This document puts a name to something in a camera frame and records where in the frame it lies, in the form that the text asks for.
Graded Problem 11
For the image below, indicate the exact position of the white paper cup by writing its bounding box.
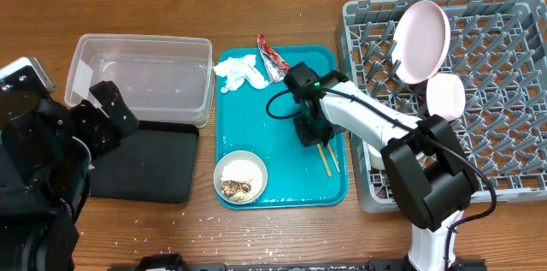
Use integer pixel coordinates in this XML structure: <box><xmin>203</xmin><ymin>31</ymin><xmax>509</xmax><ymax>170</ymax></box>
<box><xmin>367</xmin><ymin>144</ymin><xmax>385</xmax><ymax>170</ymax></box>

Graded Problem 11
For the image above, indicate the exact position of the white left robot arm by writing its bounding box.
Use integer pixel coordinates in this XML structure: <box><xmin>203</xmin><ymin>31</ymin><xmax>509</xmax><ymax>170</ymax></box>
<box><xmin>1</xmin><ymin>81</ymin><xmax>138</xmax><ymax>270</ymax></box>

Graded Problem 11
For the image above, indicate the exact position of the small pink bowl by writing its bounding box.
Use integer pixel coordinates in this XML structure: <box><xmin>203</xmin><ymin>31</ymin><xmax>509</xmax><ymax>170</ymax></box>
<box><xmin>426</xmin><ymin>73</ymin><xmax>466</xmax><ymax>121</ymax></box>

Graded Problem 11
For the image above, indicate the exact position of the black rail at bottom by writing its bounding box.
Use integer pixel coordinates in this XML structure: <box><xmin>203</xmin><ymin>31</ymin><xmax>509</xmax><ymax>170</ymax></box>
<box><xmin>136</xmin><ymin>252</ymin><xmax>488</xmax><ymax>271</ymax></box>

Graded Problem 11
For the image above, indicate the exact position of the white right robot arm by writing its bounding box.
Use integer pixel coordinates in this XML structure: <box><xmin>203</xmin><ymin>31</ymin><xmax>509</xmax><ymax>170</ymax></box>
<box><xmin>283</xmin><ymin>62</ymin><xmax>497</xmax><ymax>270</ymax></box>

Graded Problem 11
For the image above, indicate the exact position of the wooden chopstick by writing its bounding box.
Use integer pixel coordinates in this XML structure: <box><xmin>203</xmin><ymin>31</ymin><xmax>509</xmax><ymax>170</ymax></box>
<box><xmin>316</xmin><ymin>144</ymin><xmax>332</xmax><ymax>178</ymax></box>
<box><xmin>327</xmin><ymin>143</ymin><xmax>340</xmax><ymax>173</ymax></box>

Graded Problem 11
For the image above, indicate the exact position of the grey dishwasher rack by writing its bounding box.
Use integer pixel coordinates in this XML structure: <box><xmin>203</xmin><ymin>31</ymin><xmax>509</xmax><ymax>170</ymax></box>
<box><xmin>335</xmin><ymin>0</ymin><xmax>546</xmax><ymax>203</ymax></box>

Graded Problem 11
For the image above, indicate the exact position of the red foil wrapper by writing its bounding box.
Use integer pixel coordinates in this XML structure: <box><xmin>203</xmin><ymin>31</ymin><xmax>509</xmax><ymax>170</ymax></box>
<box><xmin>256</xmin><ymin>34</ymin><xmax>291</xmax><ymax>83</ymax></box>

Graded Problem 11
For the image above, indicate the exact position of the teal plastic tray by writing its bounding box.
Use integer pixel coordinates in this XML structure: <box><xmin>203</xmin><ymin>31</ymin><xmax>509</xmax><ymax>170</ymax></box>
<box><xmin>215</xmin><ymin>44</ymin><xmax>350</xmax><ymax>211</ymax></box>

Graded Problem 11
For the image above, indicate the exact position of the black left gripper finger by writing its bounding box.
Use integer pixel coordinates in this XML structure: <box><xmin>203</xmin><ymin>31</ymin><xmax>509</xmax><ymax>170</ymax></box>
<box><xmin>90</xmin><ymin>81</ymin><xmax>139</xmax><ymax>137</ymax></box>
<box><xmin>70</xmin><ymin>100</ymin><xmax>123</xmax><ymax>159</ymax></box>

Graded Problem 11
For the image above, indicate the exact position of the crumpled white tissue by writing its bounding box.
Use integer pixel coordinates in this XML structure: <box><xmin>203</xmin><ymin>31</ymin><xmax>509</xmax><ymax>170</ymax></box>
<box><xmin>214</xmin><ymin>54</ymin><xmax>269</xmax><ymax>93</ymax></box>

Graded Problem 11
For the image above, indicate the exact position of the grey bowl with rice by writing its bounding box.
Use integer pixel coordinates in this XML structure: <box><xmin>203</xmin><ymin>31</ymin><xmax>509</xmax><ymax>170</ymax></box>
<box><xmin>214</xmin><ymin>150</ymin><xmax>268</xmax><ymax>206</ymax></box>

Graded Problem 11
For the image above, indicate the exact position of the black plastic tray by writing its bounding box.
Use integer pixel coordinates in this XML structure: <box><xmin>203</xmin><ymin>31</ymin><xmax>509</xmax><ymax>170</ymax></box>
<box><xmin>90</xmin><ymin>121</ymin><xmax>199</xmax><ymax>203</ymax></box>

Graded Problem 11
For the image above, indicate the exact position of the large pink plate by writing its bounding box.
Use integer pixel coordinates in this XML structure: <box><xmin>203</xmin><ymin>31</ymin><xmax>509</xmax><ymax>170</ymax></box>
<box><xmin>391</xmin><ymin>0</ymin><xmax>450</xmax><ymax>85</ymax></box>

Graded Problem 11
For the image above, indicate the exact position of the clear plastic container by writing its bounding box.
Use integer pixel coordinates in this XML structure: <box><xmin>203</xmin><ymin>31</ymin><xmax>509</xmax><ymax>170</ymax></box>
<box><xmin>64</xmin><ymin>33</ymin><xmax>215</xmax><ymax>128</ymax></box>

